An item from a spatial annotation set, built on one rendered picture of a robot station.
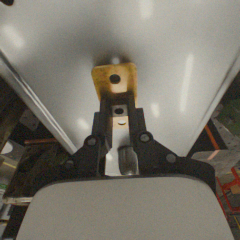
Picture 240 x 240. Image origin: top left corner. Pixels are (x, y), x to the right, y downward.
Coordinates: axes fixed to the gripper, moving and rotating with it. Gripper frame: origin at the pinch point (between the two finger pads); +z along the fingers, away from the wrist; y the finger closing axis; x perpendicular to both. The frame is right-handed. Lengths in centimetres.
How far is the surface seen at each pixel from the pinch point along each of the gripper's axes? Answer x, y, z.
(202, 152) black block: -18.0, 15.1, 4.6
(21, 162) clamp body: -15.1, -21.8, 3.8
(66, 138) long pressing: -7.2, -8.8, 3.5
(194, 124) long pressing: -6.2, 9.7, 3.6
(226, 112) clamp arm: -5.2, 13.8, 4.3
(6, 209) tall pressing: -366, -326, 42
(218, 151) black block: -18.0, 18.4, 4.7
